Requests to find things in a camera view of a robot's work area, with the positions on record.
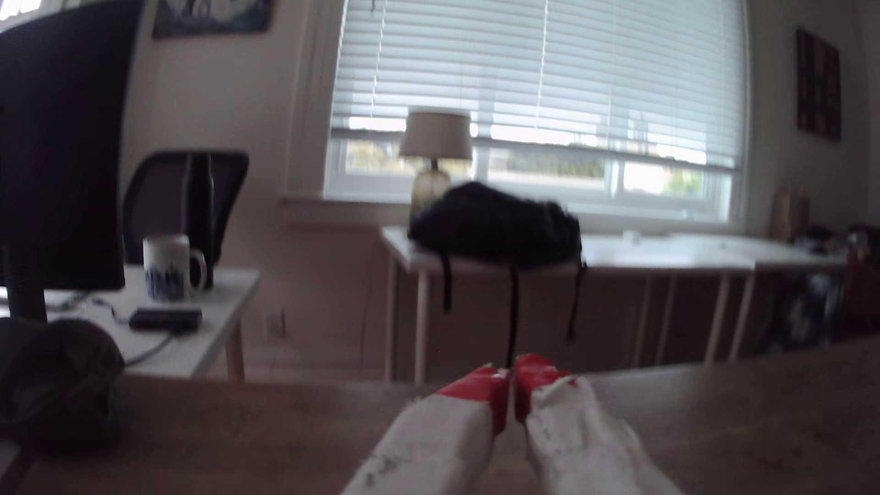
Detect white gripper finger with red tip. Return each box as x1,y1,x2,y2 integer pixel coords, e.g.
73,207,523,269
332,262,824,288
340,365,512,495
513,353,686,495

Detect white long table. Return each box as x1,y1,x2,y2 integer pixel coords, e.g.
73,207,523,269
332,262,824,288
670,232,850,363
380,225,757,385

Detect white desk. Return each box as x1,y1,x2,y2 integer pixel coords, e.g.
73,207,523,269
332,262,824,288
0,264,262,382

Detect dark patterned bag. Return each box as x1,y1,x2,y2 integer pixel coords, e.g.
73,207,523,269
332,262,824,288
777,275,843,345

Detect small black hub box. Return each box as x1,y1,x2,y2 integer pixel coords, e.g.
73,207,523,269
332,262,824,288
128,307,203,335

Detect table lamp, beige shade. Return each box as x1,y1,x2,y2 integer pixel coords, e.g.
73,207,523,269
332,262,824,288
399,110,474,228

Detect tan wooden container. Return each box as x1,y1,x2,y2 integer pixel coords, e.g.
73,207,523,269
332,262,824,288
770,189,812,242

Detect brown wooden chair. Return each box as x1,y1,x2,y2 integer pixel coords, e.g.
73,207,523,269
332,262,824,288
842,227,880,338

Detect white mug, blue print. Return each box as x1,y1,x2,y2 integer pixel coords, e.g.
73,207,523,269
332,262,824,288
142,234,208,303

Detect tall black bottle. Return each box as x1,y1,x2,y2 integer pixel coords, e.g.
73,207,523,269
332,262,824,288
184,153,215,290

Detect black mesh office chair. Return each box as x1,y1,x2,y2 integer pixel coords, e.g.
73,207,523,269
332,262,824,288
122,150,250,265

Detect dark round bundle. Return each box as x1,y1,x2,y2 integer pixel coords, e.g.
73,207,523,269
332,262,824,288
0,318,128,455

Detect black computer monitor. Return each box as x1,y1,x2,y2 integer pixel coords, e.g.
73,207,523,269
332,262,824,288
0,0,145,324

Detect black bag with straps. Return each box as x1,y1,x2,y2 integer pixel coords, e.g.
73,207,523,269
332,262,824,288
407,181,587,372

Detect white window frame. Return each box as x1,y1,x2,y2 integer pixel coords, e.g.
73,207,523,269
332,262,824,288
302,0,754,228

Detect thin black cable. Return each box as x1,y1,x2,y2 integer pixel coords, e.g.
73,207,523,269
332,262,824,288
124,331,176,367

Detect dark patterned wall hanging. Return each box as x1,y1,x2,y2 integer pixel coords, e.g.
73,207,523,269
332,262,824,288
796,27,842,143

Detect dark framed wall picture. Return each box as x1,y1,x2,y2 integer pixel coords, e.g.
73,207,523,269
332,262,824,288
152,0,274,39

